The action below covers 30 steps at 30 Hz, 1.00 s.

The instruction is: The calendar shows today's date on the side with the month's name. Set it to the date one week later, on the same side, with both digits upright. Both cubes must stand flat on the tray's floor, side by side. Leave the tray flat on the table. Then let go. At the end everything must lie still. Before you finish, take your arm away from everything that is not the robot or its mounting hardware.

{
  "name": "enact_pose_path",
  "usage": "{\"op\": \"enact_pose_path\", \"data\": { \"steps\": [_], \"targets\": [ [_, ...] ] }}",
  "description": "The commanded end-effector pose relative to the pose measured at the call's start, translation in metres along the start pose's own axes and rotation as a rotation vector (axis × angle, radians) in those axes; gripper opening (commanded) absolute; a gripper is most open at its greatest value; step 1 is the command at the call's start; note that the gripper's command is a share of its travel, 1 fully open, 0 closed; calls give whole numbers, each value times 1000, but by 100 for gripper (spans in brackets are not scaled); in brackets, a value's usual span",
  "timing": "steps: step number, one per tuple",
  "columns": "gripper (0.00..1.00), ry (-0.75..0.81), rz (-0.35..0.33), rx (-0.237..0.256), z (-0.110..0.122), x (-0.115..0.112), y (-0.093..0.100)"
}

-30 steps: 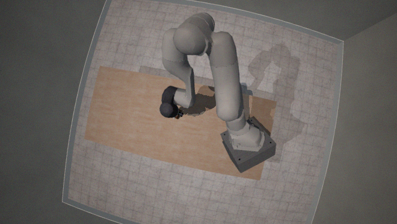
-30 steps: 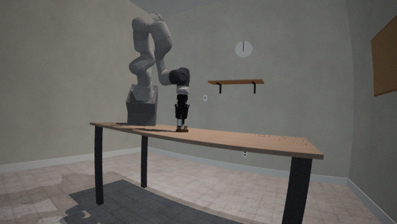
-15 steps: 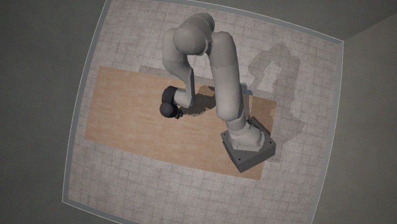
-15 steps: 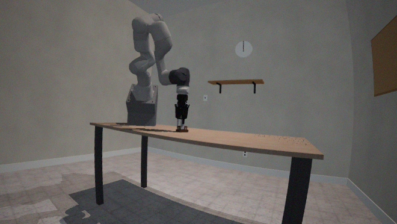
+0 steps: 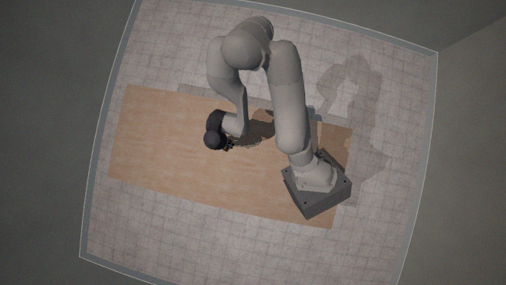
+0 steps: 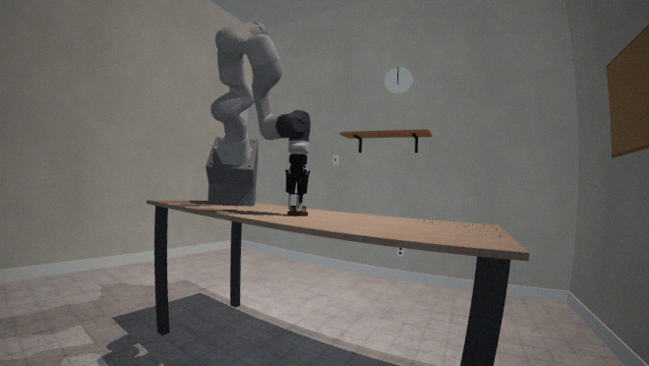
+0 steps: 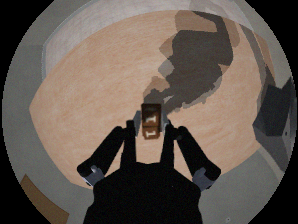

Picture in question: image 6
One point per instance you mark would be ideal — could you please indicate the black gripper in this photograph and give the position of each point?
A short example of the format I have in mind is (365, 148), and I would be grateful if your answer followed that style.
(297, 166)

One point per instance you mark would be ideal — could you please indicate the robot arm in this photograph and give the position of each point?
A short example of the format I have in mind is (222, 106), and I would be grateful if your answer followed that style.
(234, 147)

